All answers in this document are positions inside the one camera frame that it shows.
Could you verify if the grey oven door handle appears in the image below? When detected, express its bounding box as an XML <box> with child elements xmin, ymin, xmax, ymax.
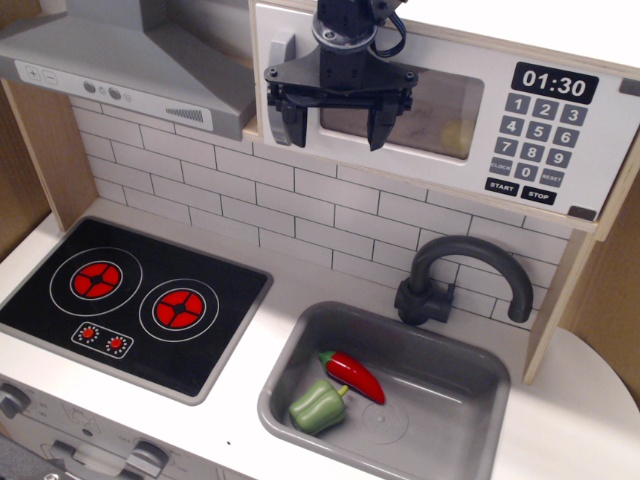
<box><xmin>50</xmin><ymin>440</ymin><xmax>145</xmax><ymax>480</ymax></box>

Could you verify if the green toy bell pepper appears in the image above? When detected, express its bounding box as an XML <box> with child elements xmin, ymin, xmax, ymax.
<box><xmin>288</xmin><ymin>379</ymin><xmax>349</xmax><ymax>435</ymax></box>

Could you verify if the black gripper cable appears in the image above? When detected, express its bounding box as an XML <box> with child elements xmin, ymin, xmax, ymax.
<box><xmin>372</xmin><ymin>12</ymin><xmax>408</xmax><ymax>59</ymax></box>

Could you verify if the grey oven knob right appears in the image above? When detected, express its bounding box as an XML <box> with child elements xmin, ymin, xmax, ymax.
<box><xmin>126</xmin><ymin>440</ymin><xmax>169</xmax><ymax>478</ymax></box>

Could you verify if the grey microwave door handle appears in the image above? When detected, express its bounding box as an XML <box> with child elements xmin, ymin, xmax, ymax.
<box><xmin>267</xmin><ymin>33</ymin><xmax>297</xmax><ymax>147</ymax></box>

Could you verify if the white toy microwave door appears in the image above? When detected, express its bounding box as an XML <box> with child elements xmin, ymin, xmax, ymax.
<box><xmin>250</xmin><ymin>1</ymin><xmax>639</xmax><ymax>222</ymax></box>

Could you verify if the grey oven knob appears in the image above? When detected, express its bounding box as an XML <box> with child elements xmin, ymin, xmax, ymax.
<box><xmin>126</xmin><ymin>440</ymin><xmax>169</xmax><ymax>478</ymax></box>
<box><xmin>0</xmin><ymin>383</ymin><xmax>31</xmax><ymax>419</ymax></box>

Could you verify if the red toy chili pepper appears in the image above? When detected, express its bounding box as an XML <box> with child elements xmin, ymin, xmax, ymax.
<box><xmin>318</xmin><ymin>350</ymin><xmax>386</xmax><ymax>405</ymax></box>

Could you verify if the grey toy range hood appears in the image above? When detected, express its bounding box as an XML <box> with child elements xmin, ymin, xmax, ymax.
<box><xmin>1</xmin><ymin>1</ymin><xmax>256</xmax><ymax>140</ymax></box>

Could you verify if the black toy stove top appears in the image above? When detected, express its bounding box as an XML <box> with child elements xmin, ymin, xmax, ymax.
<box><xmin>1</xmin><ymin>218</ymin><xmax>272</xmax><ymax>405</ymax></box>

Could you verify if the dark grey toy faucet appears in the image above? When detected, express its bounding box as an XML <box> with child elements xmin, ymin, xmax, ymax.
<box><xmin>394</xmin><ymin>235</ymin><xmax>534</xmax><ymax>326</ymax></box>

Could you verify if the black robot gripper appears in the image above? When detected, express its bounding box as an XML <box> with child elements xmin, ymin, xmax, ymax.
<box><xmin>264</xmin><ymin>47</ymin><xmax>419</xmax><ymax>151</ymax></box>

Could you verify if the grey toy sink basin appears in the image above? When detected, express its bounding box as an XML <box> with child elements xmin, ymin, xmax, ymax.
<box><xmin>258</xmin><ymin>302</ymin><xmax>510</xmax><ymax>479</ymax></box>

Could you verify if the yellow toy lemon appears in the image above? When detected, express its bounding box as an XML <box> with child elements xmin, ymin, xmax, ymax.
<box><xmin>440</xmin><ymin>120</ymin><xmax>475</xmax><ymax>159</ymax></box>

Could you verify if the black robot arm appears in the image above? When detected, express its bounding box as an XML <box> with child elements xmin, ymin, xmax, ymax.
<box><xmin>264</xmin><ymin>1</ymin><xmax>419</xmax><ymax>151</ymax></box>

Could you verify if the grey oven knob left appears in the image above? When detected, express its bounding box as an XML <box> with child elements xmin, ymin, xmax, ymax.
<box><xmin>0</xmin><ymin>383</ymin><xmax>31</xmax><ymax>419</ymax></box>

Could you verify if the wooden microwave cabinet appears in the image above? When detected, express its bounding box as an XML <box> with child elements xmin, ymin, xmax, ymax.
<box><xmin>242</xmin><ymin>0</ymin><xmax>640</xmax><ymax>386</ymax></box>

